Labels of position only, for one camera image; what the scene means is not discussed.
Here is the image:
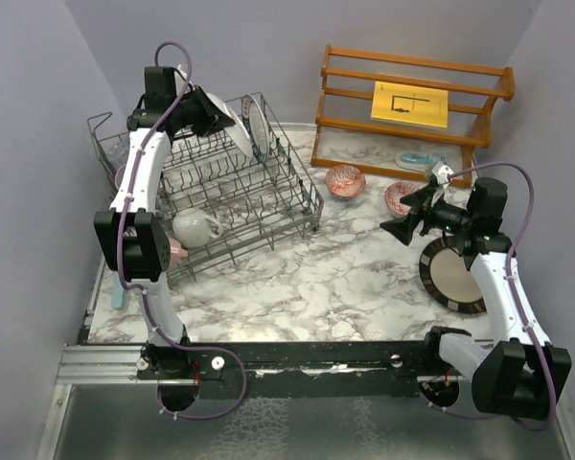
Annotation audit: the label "white plate red characters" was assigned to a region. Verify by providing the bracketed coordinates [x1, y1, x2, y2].
[206, 93, 253, 158]

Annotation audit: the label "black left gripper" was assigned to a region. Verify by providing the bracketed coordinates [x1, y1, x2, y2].
[170, 83, 234, 137]

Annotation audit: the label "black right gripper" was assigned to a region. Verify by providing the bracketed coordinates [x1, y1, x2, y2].
[381, 183, 475, 244]

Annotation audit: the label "green rimmed white plate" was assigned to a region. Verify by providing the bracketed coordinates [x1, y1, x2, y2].
[241, 94, 270, 163]

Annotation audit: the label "yellow book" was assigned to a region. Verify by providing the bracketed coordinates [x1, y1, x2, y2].
[370, 81, 449, 128]

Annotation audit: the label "dark rimmed beige plate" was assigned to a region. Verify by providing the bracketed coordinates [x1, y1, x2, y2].
[419, 236, 486, 315]

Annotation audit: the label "grey wire dish rack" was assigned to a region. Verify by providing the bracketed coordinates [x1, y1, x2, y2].
[85, 91, 325, 288]

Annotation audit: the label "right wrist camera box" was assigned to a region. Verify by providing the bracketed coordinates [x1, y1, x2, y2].
[425, 161, 454, 191]

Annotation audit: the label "white speckled mug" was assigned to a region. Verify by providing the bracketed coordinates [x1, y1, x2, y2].
[172, 208, 223, 250]

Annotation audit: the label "pink mug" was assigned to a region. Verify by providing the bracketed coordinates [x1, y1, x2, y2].
[168, 237, 188, 270]

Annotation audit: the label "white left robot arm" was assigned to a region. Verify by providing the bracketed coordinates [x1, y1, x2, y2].
[94, 65, 237, 379]

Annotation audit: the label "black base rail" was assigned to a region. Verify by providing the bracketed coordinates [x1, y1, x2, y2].
[136, 338, 456, 400]

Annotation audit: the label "wooden shelf rack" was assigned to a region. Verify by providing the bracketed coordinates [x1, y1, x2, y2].
[310, 44, 516, 169]

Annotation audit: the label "red patterned bowl near mug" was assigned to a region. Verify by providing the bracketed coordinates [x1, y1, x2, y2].
[325, 164, 366, 199]

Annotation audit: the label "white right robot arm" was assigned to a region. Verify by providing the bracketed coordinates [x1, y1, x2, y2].
[380, 177, 572, 423]

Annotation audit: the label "red patterned bowl far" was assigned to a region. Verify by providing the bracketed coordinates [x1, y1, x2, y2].
[384, 181, 419, 218]

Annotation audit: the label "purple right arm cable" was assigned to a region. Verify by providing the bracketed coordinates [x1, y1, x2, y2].
[419, 162, 558, 432]

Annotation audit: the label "clear octagonal glass tumbler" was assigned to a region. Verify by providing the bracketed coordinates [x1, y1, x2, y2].
[106, 139, 129, 170]

